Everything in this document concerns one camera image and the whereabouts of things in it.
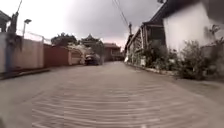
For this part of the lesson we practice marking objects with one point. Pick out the reddish building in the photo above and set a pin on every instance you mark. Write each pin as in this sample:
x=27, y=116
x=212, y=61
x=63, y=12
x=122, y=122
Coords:
x=111, y=51

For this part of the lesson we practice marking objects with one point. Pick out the dark vehicle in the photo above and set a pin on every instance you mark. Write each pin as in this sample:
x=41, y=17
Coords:
x=91, y=60

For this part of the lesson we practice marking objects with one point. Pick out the grey concrete road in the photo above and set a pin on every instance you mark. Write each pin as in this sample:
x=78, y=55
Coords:
x=110, y=93

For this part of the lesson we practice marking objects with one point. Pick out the pole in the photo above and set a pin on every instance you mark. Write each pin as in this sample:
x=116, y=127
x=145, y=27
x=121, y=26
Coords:
x=130, y=28

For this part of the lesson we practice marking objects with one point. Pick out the building with dark roof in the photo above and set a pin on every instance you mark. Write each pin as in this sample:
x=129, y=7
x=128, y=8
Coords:
x=146, y=35

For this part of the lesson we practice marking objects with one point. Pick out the trees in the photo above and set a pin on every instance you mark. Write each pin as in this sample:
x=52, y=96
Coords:
x=63, y=39

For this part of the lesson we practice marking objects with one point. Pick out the green bushes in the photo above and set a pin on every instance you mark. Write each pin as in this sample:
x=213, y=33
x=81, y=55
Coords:
x=193, y=60

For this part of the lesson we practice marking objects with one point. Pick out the white building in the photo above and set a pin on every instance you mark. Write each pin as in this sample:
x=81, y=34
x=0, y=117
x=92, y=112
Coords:
x=188, y=25

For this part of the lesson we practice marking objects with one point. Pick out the concrete kerb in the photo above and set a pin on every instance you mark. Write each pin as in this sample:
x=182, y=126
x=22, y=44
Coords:
x=23, y=72

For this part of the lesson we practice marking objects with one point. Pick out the street lamp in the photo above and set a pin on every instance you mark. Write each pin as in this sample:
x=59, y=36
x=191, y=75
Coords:
x=24, y=28

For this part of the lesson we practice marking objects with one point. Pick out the white gate wall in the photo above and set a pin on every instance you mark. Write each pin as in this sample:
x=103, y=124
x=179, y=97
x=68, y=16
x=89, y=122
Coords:
x=76, y=56

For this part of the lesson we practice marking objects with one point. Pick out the red wall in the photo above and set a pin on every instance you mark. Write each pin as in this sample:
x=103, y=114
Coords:
x=55, y=55

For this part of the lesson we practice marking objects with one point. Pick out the pale concrete wall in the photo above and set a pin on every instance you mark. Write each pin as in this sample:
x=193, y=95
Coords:
x=30, y=53

